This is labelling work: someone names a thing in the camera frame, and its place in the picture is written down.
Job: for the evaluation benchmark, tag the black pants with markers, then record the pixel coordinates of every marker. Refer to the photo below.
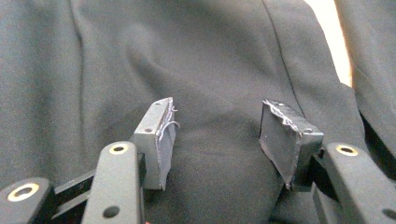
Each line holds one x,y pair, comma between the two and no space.
186,62

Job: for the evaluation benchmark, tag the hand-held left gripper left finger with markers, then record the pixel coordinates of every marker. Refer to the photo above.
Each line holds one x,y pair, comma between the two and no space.
149,149

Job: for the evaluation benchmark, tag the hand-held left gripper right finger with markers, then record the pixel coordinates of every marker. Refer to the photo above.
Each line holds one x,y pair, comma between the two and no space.
299,149

